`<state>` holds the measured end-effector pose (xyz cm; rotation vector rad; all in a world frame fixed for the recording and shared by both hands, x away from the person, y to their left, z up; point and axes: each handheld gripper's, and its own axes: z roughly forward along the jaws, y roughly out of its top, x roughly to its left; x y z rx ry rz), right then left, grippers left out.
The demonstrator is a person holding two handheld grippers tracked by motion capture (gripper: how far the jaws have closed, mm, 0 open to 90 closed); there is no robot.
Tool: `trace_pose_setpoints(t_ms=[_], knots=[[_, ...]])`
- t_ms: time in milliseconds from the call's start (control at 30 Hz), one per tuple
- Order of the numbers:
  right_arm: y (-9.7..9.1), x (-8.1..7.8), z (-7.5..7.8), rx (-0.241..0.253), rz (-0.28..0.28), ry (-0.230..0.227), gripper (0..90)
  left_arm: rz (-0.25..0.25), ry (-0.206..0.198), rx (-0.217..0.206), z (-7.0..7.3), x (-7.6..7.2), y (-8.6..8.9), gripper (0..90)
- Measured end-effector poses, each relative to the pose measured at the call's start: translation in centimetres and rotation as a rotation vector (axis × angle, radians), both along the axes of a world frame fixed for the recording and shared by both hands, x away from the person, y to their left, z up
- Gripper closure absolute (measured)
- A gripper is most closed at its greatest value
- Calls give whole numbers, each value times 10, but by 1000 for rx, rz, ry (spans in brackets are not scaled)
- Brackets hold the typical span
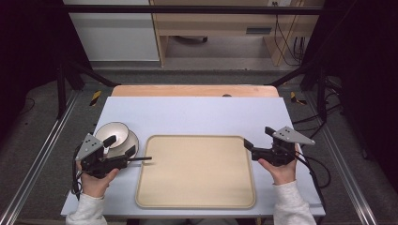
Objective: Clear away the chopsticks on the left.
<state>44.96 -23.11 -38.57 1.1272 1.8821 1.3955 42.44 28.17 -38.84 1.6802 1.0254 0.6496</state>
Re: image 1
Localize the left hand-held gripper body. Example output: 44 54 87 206
74 132 130 180

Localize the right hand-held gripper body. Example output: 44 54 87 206
251 126 316 167

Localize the white bowl with dark rim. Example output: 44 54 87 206
94 121 130 150

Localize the person's right hand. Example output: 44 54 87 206
257 143 299 186

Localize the person's left hand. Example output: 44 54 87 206
76 160 120 199

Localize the white round bowl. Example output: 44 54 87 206
106 129 140 159

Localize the yellow and black tape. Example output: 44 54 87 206
89 89 102 107
289 91 308 106

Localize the black metal stand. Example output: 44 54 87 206
55 59 121 120
268 60 329 123

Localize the beige tray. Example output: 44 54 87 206
134 134 257 210

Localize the wooden table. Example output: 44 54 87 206
111 83 280 98

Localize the white cabinet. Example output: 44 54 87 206
62 0 161 63

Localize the black curtain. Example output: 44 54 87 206
0 0 92 142
301 0 398 191

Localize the wooden desk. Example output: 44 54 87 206
149 0 327 68

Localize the black floor cable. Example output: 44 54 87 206
292 78 345 132

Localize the left hand-held gripper cable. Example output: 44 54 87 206
70 144 84 201

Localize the hand-held gripper cable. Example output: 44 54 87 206
294 149 332 214
70 144 84 201

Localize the right hand-held gripper cable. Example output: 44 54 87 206
294 149 332 214

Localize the aluminium rail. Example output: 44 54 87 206
0 90 81 225
304 91 379 225

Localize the bundle of black cables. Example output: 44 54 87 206
271 1 309 68

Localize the black horizontal frame bar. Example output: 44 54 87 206
62 4 327 16

